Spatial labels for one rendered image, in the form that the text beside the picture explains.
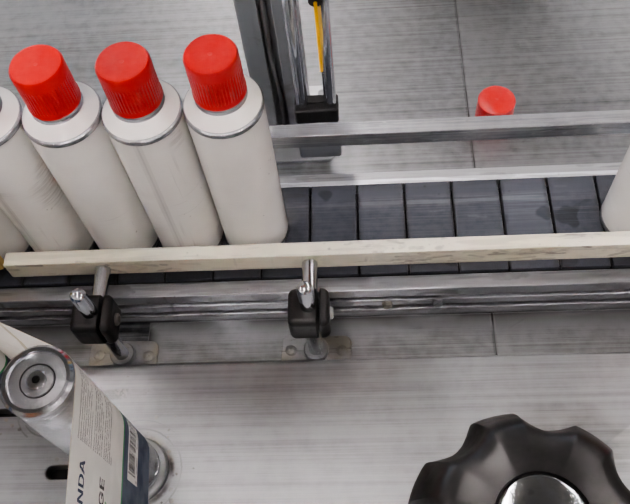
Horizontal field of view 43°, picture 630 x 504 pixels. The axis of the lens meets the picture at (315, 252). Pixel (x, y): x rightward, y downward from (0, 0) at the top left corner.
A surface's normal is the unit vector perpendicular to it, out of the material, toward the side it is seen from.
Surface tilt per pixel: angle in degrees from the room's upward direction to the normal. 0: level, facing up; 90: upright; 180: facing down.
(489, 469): 12
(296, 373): 0
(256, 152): 90
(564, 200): 0
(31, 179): 90
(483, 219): 0
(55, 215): 90
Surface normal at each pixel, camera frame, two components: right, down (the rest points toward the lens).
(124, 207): 0.75, 0.55
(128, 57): -0.11, -0.45
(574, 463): 0.02, -0.60
